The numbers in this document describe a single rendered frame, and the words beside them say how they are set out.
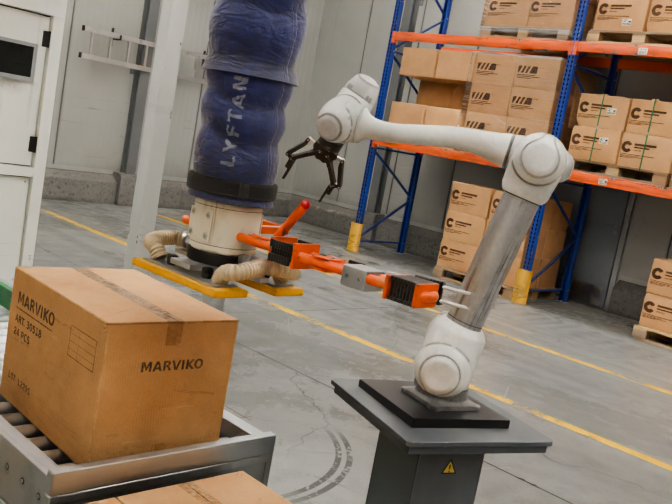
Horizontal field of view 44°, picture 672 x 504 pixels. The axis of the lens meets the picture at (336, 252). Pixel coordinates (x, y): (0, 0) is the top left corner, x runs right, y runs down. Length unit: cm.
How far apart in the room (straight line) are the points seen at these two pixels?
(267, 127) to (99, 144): 1013
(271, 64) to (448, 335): 84
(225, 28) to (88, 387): 96
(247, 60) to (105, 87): 1010
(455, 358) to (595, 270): 864
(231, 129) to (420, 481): 115
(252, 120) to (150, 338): 63
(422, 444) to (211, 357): 62
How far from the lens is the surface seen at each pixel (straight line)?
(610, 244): 1070
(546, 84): 986
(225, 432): 260
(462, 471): 254
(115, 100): 1212
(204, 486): 226
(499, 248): 220
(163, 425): 230
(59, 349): 236
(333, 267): 179
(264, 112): 199
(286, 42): 199
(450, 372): 219
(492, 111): 1018
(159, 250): 213
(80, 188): 1186
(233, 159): 197
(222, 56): 200
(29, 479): 222
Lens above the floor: 149
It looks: 8 degrees down
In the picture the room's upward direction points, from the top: 10 degrees clockwise
